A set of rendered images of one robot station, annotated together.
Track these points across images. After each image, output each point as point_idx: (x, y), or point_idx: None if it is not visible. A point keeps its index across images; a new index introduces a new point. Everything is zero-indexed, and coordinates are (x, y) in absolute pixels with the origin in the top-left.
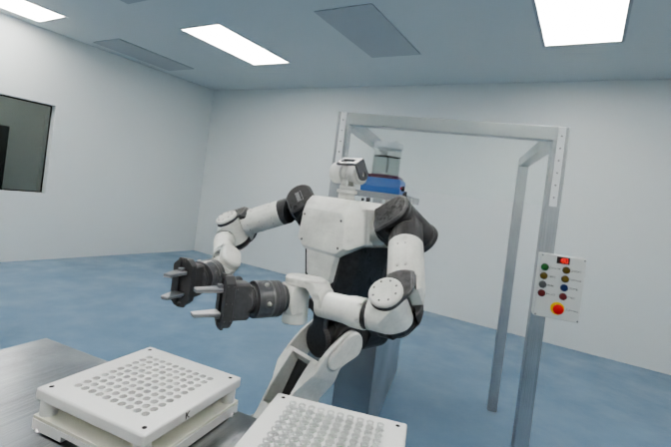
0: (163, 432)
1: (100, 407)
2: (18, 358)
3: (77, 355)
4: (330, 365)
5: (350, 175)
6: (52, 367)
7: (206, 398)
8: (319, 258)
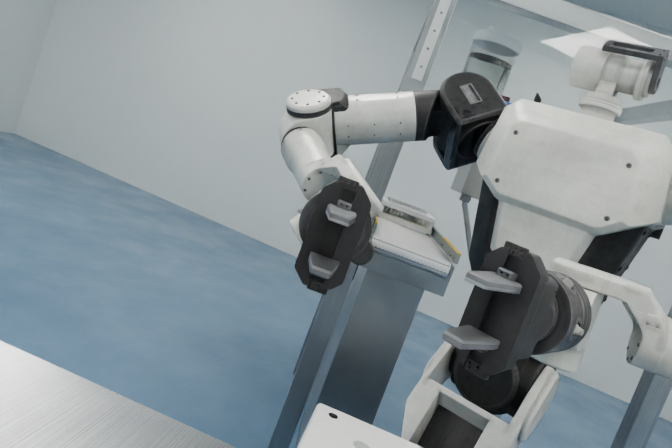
0: None
1: None
2: None
3: (70, 387)
4: (525, 433)
5: (637, 77)
6: (32, 431)
7: None
8: (537, 227)
